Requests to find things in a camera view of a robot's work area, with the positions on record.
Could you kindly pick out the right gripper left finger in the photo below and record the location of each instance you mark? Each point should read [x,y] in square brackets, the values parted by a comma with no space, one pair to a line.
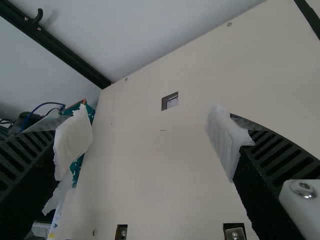
[27,175]

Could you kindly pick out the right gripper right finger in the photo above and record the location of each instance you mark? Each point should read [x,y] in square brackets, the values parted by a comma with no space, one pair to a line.
[265,162]

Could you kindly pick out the teal shopping basket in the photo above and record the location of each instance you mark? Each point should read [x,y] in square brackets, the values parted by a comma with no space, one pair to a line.
[91,113]

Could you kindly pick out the small square scanner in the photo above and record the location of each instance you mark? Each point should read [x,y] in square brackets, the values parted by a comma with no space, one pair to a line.
[170,101]

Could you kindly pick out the black strip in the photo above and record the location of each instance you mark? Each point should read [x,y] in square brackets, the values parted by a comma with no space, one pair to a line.
[312,21]

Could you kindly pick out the black post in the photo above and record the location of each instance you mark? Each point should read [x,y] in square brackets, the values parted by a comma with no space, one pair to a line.
[62,50]

